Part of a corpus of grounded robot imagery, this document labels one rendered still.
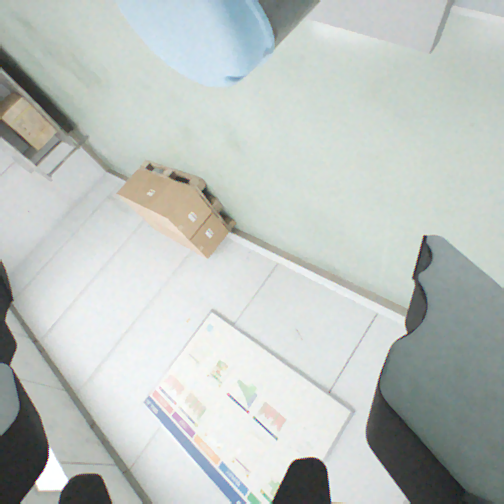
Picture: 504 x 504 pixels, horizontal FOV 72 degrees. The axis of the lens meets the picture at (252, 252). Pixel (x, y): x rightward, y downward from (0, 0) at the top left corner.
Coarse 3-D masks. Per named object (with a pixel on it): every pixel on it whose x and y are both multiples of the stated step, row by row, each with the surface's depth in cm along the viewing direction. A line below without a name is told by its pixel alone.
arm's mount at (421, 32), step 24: (336, 0) 39; (360, 0) 37; (384, 0) 36; (408, 0) 34; (432, 0) 33; (336, 24) 41; (360, 24) 39; (384, 24) 37; (408, 24) 36; (432, 24) 35; (432, 48) 37
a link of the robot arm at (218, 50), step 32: (128, 0) 24; (160, 0) 22; (192, 0) 20; (224, 0) 20; (256, 0) 21; (288, 0) 23; (320, 0) 28; (160, 32) 25; (192, 32) 23; (224, 32) 21; (256, 32) 22; (288, 32) 26; (192, 64) 26; (224, 64) 24; (256, 64) 25
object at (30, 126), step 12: (12, 96) 462; (0, 108) 456; (12, 108) 447; (24, 108) 457; (0, 120) 467; (12, 120) 453; (24, 120) 462; (36, 120) 472; (24, 132) 468; (36, 132) 478; (48, 132) 490; (36, 144) 485
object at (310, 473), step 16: (304, 464) 5; (320, 464) 5; (80, 480) 5; (96, 480) 5; (288, 480) 5; (304, 480) 5; (320, 480) 5; (64, 496) 5; (80, 496) 5; (96, 496) 5; (288, 496) 5; (304, 496) 5; (320, 496) 5
